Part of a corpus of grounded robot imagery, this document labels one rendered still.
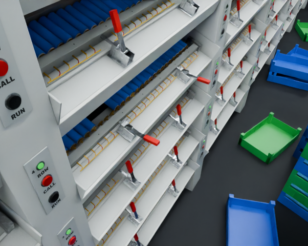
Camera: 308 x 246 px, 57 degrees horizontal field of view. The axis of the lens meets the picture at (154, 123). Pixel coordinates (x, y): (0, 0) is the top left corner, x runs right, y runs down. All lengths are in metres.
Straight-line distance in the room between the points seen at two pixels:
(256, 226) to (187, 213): 0.31
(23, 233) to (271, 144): 1.46
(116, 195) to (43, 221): 0.30
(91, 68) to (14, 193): 0.23
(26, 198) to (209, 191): 1.12
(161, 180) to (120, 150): 0.43
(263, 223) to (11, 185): 1.18
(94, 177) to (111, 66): 0.22
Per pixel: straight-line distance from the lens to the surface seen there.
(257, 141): 1.75
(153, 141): 0.60
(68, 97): 0.45
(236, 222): 1.40
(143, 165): 0.82
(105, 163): 0.60
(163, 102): 0.73
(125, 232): 0.93
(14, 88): 0.35
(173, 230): 1.34
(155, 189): 1.00
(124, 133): 0.63
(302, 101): 2.18
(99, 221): 0.74
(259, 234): 1.40
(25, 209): 0.46
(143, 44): 0.58
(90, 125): 0.61
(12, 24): 0.33
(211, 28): 0.91
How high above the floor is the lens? 1.19
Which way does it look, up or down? 42 degrees down
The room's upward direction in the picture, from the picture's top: straight up
